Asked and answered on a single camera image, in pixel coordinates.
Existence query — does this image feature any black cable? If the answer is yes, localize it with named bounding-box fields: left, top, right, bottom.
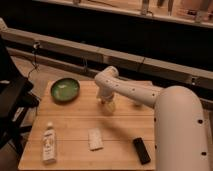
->
left=26, top=41, right=42, bottom=81

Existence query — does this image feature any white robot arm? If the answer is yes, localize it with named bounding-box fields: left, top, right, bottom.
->
left=94, top=66, right=211, bottom=171

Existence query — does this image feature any white plastic bottle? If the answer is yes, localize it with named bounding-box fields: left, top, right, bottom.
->
left=42, top=122, right=56, bottom=164

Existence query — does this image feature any green bowl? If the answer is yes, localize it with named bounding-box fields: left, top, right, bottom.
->
left=50, top=78, right=80, bottom=102

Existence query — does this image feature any black chair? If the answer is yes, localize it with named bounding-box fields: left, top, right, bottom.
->
left=0, top=36, right=39, bottom=156

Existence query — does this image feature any white sponge block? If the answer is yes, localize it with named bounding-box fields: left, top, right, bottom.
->
left=88, top=128, right=104, bottom=151

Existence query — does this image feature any black remote control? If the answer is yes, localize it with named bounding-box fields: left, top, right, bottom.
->
left=133, top=138, right=151, bottom=164

